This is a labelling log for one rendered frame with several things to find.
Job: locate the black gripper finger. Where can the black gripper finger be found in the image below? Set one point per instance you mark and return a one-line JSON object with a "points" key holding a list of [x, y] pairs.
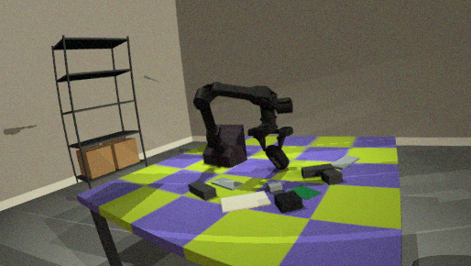
{"points": [[262, 142], [280, 142]]}

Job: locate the dark grey controller unit with white label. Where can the dark grey controller unit with white label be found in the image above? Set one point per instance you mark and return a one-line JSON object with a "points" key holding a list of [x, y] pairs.
{"points": [[279, 159]]}

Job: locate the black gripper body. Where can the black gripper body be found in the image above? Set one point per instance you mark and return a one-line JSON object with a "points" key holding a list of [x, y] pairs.
{"points": [[282, 132]]}

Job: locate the cream flat rectangular panel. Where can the cream flat rectangular panel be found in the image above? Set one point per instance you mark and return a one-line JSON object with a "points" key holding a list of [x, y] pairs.
{"points": [[244, 201]]}

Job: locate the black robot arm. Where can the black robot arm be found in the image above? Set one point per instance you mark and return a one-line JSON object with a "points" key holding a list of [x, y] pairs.
{"points": [[258, 95]]}

